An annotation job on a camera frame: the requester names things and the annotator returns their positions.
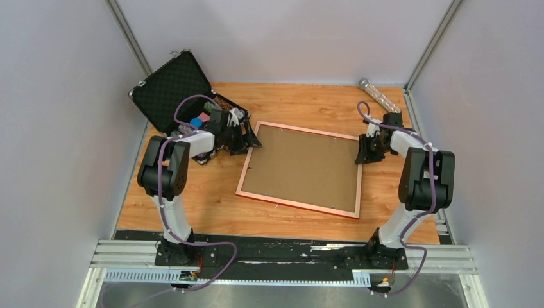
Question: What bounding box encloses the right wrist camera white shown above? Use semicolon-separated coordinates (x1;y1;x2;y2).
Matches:
365;118;381;138

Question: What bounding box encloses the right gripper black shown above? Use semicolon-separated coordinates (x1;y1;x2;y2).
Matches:
355;133;393;165

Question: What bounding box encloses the glitter-filled clear tube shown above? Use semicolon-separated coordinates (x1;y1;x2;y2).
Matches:
358;78;402;114

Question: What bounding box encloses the black foam-lined case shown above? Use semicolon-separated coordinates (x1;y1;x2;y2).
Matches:
129;49;251;164

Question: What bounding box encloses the blue round chip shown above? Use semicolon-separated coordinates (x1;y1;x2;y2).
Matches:
189;117;203;129

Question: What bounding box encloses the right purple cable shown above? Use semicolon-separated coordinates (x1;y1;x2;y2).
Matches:
357;101;439;297

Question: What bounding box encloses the dark green chip roll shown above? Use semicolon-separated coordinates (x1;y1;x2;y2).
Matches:
203;101;217;113

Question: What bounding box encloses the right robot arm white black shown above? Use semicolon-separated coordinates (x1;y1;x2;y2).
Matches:
355;113;455;269

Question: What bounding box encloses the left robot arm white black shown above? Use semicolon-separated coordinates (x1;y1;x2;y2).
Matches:
137;108;262;266

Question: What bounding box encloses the pink card box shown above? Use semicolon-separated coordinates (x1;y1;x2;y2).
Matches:
198;112;210;122

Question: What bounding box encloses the brown poker chip roll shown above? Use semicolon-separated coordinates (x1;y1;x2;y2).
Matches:
213;96;232;110

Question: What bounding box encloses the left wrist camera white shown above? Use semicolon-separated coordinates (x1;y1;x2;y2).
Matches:
229;108;245;127

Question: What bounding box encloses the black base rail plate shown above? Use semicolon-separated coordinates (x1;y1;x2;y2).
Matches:
114;230;409;282

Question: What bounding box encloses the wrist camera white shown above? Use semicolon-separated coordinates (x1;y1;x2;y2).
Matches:
365;118;381;138
229;108;245;127

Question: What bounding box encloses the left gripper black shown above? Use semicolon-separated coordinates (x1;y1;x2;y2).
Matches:
222;121;263;157

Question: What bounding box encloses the aluminium frame rail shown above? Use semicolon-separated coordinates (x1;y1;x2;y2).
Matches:
77;234;488;307

